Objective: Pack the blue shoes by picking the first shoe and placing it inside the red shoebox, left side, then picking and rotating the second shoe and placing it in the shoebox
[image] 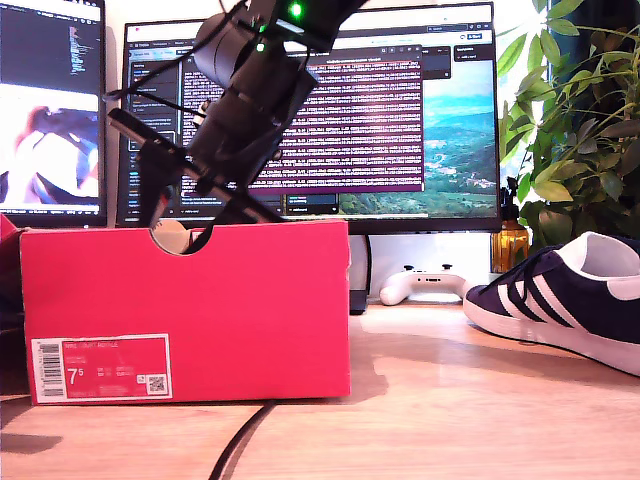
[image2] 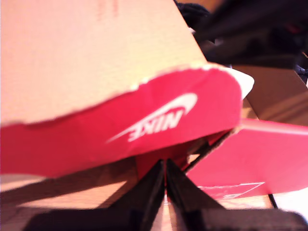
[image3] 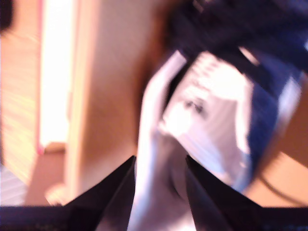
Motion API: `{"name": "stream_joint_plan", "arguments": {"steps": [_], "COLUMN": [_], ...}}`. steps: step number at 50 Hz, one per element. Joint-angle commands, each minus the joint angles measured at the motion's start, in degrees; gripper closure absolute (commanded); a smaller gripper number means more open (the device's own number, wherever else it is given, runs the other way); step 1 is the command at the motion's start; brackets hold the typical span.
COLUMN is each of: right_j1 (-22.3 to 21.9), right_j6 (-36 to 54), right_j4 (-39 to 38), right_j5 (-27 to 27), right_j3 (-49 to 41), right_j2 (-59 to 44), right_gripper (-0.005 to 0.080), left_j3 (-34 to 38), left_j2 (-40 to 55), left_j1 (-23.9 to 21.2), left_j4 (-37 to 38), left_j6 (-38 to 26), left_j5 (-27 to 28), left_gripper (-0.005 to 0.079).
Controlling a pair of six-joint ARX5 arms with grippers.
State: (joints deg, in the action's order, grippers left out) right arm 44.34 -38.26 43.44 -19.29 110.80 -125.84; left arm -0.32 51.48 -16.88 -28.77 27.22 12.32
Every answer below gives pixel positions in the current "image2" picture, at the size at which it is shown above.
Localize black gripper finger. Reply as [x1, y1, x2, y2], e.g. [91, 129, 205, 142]
[166, 158, 223, 231]
[193, 0, 308, 39]
[204, 28, 308, 64]
[112, 160, 166, 231]

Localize blue suede shoe white stripes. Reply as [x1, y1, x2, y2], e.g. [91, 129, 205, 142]
[173, 0, 256, 100]

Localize red Nike shoebox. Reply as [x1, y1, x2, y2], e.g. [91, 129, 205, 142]
[0, 0, 308, 200]

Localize black cable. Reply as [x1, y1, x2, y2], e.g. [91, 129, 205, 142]
[267, 193, 279, 209]

